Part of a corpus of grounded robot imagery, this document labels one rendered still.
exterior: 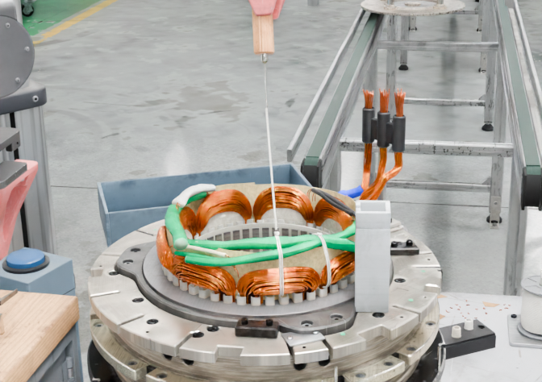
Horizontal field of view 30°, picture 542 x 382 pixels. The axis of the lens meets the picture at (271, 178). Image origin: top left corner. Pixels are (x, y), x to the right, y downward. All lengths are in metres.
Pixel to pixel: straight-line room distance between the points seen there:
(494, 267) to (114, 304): 2.78
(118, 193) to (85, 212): 2.85
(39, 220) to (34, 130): 0.12
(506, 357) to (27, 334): 0.74
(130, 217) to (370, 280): 0.40
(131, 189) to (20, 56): 0.56
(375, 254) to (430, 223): 3.09
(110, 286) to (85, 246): 2.88
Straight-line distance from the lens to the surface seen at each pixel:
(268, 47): 0.85
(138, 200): 1.26
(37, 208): 1.31
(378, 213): 0.81
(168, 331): 0.83
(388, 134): 0.94
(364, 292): 0.84
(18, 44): 0.72
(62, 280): 1.12
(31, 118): 1.28
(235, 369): 0.81
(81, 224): 3.99
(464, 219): 3.97
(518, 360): 1.44
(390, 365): 0.85
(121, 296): 0.89
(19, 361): 0.87
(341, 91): 2.80
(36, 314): 0.94
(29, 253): 1.12
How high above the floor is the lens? 1.49
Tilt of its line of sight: 20 degrees down
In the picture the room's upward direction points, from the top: 1 degrees counter-clockwise
